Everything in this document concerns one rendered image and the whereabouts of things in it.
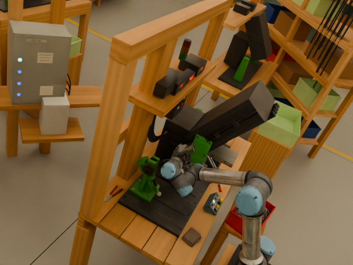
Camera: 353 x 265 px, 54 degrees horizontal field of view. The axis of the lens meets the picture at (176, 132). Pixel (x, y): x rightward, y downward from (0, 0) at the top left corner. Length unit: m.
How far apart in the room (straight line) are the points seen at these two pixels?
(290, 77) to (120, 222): 3.64
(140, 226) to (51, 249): 1.08
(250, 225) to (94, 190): 0.82
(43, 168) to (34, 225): 0.66
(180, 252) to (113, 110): 0.90
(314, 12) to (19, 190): 3.97
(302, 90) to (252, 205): 3.42
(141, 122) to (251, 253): 0.91
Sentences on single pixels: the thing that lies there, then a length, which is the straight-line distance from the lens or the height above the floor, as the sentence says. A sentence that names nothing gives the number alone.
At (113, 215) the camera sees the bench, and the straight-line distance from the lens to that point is 2.11.
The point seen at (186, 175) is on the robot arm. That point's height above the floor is 1.32.
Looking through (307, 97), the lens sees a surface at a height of 0.83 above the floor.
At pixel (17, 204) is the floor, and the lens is 3.28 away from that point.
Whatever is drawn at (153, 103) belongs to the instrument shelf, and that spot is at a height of 1.54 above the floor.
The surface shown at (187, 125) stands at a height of 1.24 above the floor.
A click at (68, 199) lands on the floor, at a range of 3.33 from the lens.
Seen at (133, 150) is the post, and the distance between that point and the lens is 2.14.
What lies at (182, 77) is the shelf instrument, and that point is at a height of 1.62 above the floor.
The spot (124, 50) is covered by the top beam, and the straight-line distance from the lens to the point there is 1.44.
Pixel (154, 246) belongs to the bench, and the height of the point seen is 0.88.
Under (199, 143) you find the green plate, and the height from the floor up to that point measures 1.23.
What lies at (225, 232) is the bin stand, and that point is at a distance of 2.43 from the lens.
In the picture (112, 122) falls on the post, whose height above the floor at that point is 1.56.
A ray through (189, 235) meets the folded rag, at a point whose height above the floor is 0.93.
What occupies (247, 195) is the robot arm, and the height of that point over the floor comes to 1.53.
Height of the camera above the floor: 2.49
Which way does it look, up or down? 34 degrees down
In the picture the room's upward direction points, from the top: 20 degrees clockwise
